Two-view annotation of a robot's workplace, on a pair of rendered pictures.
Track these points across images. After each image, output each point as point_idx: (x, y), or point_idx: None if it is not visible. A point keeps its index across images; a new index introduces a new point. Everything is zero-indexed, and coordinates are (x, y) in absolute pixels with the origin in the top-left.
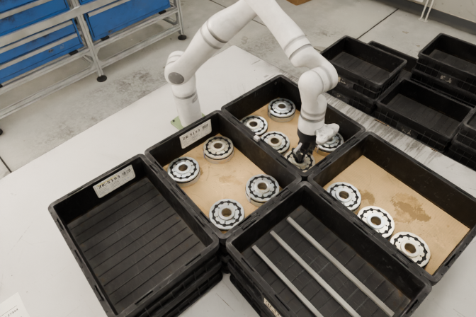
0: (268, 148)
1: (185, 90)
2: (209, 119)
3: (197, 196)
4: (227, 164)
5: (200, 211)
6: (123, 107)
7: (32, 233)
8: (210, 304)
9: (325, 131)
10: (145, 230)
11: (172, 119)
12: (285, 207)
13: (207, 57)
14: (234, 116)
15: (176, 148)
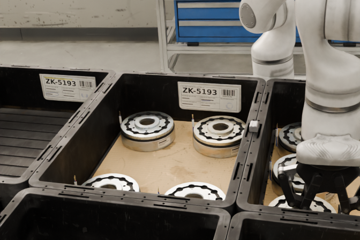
0: (250, 145)
1: (264, 49)
2: (239, 83)
3: (123, 164)
4: (209, 160)
5: (62, 145)
6: (226, 75)
7: None
8: None
9: (328, 143)
10: (34, 155)
11: None
12: (168, 236)
13: None
14: (297, 113)
15: (170, 99)
